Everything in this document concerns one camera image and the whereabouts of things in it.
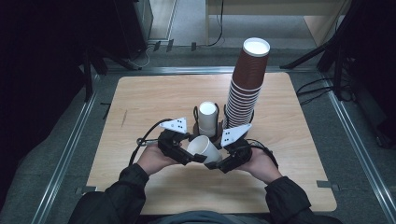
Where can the black cabinet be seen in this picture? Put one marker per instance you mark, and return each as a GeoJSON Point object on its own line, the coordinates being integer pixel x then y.
{"type": "Point", "coordinates": [130, 28]}

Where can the person's left hand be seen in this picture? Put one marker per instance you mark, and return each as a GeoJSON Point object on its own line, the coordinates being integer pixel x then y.
{"type": "Point", "coordinates": [154, 160]}

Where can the aluminium floor rail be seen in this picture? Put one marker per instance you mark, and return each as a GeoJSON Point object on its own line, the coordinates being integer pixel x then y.
{"type": "Point", "coordinates": [62, 161]}
{"type": "Point", "coordinates": [174, 70]}
{"type": "Point", "coordinates": [358, 149]}

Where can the grey tape strip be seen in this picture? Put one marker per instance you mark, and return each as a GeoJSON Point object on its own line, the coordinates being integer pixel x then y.
{"type": "Point", "coordinates": [85, 189]}
{"type": "Point", "coordinates": [327, 184]}

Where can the single white paper cup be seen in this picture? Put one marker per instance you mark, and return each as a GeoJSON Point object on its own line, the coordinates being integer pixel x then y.
{"type": "Point", "coordinates": [207, 149]}

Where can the silver metal plug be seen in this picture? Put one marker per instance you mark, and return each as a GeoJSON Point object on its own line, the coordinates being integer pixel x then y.
{"type": "Point", "coordinates": [147, 142]}

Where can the black metal stand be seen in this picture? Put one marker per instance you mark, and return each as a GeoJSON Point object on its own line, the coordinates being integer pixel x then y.
{"type": "Point", "coordinates": [88, 74]}

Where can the black tripod stand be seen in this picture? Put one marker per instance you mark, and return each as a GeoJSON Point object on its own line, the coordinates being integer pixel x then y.
{"type": "Point", "coordinates": [330, 46]}

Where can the stack of brown ribbed cups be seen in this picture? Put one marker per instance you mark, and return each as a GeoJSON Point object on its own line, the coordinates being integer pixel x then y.
{"type": "Point", "coordinates": [247, 74]}

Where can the person's right hand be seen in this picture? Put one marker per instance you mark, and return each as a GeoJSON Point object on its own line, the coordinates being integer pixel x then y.
{"type": "Point", "coordinates": [263, 166]}

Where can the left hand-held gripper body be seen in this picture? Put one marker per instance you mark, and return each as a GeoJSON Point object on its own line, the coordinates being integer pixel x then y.
{"type": "Point", "coordinates": [168, 143]}

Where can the stack of white cups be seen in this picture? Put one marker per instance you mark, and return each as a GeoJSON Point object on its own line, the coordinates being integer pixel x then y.
{"type": "Point", "coordinates": [208, 119]}

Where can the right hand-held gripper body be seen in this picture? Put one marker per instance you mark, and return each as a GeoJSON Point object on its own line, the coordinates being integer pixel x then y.
{"type": "Point", "coordinates": [241, 154]}

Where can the light wooden furniture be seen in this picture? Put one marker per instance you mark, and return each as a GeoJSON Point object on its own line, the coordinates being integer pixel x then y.
{"type": "Point", "coordinates": [320, 21]}

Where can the dark round cup holder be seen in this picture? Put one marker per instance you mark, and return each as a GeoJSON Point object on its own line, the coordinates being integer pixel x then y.
{"type": "Point", "coordinates": [195, 129]}
{"type": "Point", "coordinates": [221, 129]}

